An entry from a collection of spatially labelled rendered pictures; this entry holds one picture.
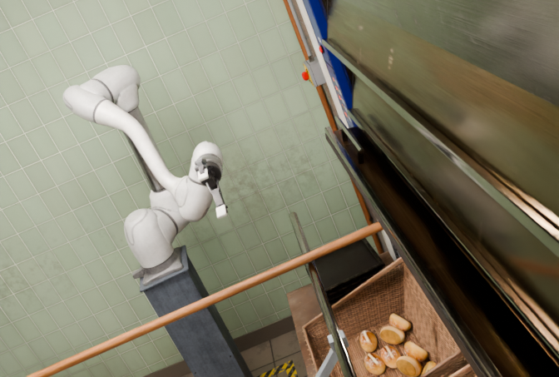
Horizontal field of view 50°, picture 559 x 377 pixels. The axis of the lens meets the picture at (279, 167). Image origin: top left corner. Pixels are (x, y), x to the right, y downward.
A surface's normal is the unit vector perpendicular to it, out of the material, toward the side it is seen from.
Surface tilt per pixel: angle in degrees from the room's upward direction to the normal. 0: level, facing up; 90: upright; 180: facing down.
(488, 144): 70
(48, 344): 90
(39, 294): 90
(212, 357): 90
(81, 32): 90
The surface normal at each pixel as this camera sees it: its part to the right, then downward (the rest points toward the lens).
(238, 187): 0.14, 0.37
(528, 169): -0.99, 0.07
